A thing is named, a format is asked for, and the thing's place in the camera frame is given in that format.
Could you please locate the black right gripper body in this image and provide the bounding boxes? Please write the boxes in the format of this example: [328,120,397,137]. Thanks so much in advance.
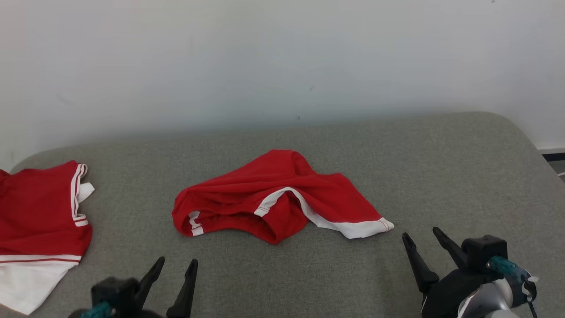
[422,269,499,318]

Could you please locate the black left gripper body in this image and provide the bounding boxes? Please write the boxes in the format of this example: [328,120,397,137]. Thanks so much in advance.
[132,307,167,318]

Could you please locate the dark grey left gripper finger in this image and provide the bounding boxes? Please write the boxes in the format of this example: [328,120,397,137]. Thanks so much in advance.
[166,259,198,318]
[135,256,165,306]

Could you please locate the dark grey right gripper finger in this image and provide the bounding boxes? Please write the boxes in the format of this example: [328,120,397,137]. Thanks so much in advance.
[433,227,469,270]
[402,233,440,294]

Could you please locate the red shorts with white stripe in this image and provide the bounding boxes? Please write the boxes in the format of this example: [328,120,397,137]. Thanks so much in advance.
[171,149,395,245]

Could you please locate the red and white jersey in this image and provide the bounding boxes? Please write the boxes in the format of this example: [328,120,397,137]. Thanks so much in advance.
[0,160,95,315]

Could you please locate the white baseboard strip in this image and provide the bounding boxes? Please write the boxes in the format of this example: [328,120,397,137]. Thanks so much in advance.
[535,142,565,154]

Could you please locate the left camera cable teal plug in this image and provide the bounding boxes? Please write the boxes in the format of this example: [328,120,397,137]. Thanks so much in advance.
[81,302,111,318]

